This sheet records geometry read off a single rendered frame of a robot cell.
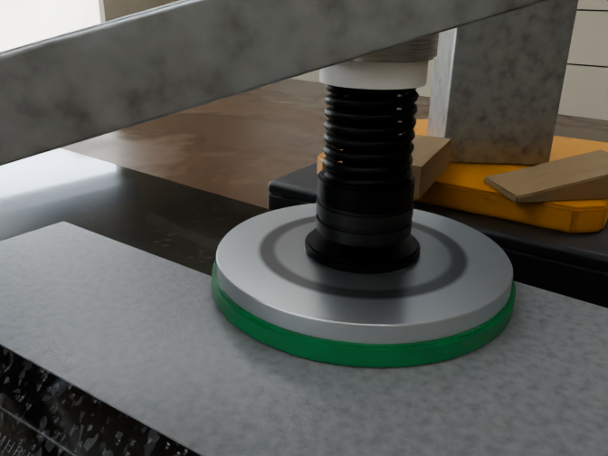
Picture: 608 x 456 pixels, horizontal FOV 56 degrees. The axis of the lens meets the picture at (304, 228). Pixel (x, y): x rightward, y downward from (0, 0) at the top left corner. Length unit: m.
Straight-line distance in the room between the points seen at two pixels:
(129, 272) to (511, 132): 0.77
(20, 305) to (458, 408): 0.29
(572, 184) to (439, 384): 0.62
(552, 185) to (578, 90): 5.52
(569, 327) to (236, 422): 0.23
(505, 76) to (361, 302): 0.75
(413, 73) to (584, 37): 6.04
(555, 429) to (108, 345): 0.25
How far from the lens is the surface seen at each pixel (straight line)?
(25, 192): 0.68
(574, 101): 6.44
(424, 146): 0.95
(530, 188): 0.90
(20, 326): 0.41
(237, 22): 0.31
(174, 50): 0.31
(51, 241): 0.54
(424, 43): 0.36
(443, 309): 0.36
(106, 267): 0.47
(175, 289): 0.43
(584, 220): 0.91
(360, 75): 0.36
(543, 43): 1.06
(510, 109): 1.06
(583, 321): 0.43
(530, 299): 0.45
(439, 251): 0.43
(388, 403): 0.32
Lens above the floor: 1.05
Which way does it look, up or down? 22 degrees down
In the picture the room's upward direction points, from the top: 1 degrees clockwise
